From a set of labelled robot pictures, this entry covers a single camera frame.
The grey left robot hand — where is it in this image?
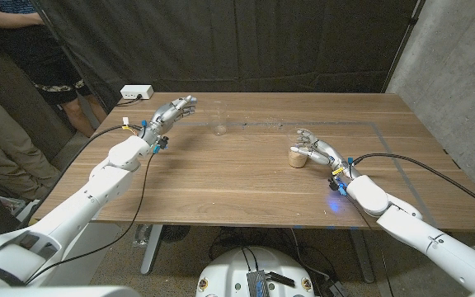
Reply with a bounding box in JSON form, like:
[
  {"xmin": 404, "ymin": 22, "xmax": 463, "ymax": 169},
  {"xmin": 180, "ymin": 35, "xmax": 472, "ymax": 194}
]
[{"xmin": 140, "ymin": 95, "xmax": 198, "ymax": 145}]

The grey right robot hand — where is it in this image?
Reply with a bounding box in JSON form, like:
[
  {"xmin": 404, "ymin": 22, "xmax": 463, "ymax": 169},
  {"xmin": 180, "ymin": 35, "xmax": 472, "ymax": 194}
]
[{"xmin": 289, "ymin": 128, "xmax": 360, "ymax": 179}]

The clear cup with sugar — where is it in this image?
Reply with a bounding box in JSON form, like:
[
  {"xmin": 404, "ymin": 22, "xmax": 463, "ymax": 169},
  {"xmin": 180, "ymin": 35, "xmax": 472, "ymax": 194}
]
[{"xmin": 287, "ymin": 130, "xmax": 315, "ymax": 169}]

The clear plastic cup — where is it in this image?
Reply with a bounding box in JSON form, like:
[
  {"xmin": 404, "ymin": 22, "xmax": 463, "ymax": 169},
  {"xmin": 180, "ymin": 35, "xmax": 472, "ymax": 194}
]
[{"xmin": 208, "ymin": 101, "xmax": 228, "ymax": 137}]

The white power strip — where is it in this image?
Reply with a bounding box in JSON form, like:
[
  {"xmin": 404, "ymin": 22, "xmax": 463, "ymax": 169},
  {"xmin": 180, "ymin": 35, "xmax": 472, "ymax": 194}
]
[{"xmin": 120, "ymin": 84, "xmax": 155, "ymax": 101}]

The black backdrop curtain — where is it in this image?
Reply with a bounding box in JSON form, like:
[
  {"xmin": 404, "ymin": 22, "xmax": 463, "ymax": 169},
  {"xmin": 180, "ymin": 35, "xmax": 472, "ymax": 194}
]
[{"xmin": 35, "ymin": 0, "xmax": 422, "ymax": 112}]

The grey metal table leg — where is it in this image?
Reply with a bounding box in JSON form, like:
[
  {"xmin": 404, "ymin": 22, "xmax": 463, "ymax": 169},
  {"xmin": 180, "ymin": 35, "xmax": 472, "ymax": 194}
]
[
  {"xmin": 349, "ymin": 229, "xmax": 375, "ymax": 284},
  {"xmin": 140, "ymin": 224, "xmax": 164, "ymax": 276}
]

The black backdrop stand pole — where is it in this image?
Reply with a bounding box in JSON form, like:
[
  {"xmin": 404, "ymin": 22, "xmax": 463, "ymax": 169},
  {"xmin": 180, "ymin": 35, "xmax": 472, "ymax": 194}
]
[
  {"xmin": 29, "ymin": 0, "xmax": 111, "ymax": 116},
  {"xmin": 381, "ymin": 0, "xmax": 427, "ymax": 94}
]

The black round slotted disc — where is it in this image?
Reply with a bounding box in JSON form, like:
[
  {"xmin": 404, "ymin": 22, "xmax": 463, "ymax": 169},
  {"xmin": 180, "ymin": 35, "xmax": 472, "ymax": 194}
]
[{"xmin": 161, "ymin": 224, "xmax": 192, "ymax": 243}]

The clear plastic bottle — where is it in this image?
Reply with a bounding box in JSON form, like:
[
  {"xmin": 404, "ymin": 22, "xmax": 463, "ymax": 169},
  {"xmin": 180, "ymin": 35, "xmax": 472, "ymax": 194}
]
[{"xmin": 132, "ymin": 224, "xmax": 153, "ymax": 248}]

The black flat connector bar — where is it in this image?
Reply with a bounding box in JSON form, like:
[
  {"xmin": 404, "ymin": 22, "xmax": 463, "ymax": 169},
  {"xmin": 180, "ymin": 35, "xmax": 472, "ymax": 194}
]
[{"xmin": 266, "ymin": 271, "xmax": 296, "ymax": 288}]

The person in black shorts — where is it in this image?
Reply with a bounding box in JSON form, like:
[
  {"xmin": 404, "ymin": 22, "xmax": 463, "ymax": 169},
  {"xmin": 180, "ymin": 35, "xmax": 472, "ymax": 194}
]
[{"xmin": 0, "ymin": 0, "xmax": 107, "ymax": 138}]

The grey finned electronics box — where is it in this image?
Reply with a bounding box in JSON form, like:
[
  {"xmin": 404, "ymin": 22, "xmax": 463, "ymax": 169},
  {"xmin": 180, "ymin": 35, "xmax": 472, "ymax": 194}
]
[{"xmin": 246, "ymin": 270, "xmax": 271, "ymax": 297}]

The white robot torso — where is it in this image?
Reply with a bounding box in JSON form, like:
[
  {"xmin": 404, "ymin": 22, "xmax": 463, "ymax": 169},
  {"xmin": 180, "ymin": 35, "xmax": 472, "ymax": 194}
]
[{"xmin": 195, "ymin": 246, "xmax": 316, "ymax": 297}]

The person in dark brown trousers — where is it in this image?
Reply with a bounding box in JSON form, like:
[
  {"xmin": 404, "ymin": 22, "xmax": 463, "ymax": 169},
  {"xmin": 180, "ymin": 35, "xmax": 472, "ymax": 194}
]
[{"xmin": 0, "ymin": 45, "xmax": 76, "ymax": 164}]

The colourful patterned bag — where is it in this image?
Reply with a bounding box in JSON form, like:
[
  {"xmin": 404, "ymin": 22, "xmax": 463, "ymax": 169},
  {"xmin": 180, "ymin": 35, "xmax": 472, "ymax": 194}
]
[{"xmin": 0, "ymin": 196, "xmax": 26, "ymax": 215}]

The black power strip cable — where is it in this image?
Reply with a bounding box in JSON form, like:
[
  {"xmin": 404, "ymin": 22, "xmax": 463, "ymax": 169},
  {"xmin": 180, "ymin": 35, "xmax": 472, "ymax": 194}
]
[{"xmin": 115, "ymin": 94, "xmax": 143, "ymax": 107}]

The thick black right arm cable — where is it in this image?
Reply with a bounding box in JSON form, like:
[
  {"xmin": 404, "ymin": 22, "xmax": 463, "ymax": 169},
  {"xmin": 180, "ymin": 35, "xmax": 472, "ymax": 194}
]
[{"xmin": 350, "ymin": 152, "xmax": 475, "ymax": 216}]

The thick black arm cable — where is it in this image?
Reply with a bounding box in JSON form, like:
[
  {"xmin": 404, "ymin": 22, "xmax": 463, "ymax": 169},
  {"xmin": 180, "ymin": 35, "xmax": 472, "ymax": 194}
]
[
  {"xmin": 350, "ymin": 152, "xmax": 475, "ymax": 216},
  {"xmin": 16, "ymin": 123, "xmax": 143, "ymax": 228}
]

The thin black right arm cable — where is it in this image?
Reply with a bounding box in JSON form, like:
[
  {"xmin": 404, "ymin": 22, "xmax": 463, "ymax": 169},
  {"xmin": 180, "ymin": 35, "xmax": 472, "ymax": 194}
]
[{"xmin": 344, "ymin": 193, "xmax": 397, "ymax": 297}]

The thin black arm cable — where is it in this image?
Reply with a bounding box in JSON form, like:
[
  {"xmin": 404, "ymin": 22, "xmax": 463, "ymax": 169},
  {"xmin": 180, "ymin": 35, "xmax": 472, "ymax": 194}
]
[
  {"xmin": 344, "ymin": 193, "xmax": 397, "ymax": 297},
  {"xmin": 22, "ymin": 152, "xmax": 156, "ymax": 286}
]

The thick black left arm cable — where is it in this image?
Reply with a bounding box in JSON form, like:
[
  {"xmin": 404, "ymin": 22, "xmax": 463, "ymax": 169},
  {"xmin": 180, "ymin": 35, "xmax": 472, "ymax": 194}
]
[{"xmin": 16, "ymin": 123, "xmax": 143, "ymax": 228}]

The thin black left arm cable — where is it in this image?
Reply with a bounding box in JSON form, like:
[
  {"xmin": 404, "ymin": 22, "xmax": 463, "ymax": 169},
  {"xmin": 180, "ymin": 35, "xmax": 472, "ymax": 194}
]
[{"xmin": 22, "ymin": 152, "xmax": 156, "ymax": 286}]

